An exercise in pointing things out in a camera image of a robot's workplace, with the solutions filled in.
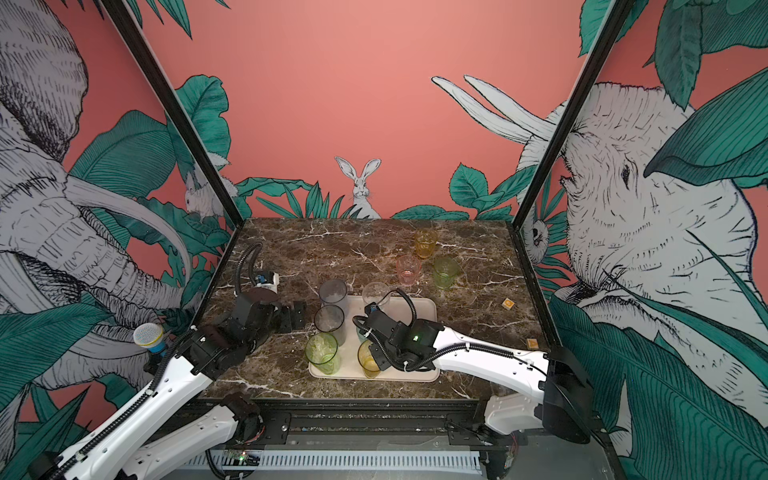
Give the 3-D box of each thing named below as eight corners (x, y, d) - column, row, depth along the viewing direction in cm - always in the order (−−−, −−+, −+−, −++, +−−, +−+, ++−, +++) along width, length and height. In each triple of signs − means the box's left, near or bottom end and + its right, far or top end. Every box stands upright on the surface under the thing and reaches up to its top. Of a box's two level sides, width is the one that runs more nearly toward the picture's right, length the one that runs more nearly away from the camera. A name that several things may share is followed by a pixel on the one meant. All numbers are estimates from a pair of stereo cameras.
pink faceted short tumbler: (396, 285, 105) (396, 282, 103) (396, 259, 112) (396, 255, 111) (422, 285, 105) (422, 282, 103) (420, 259, 112) (420, 255, 111)
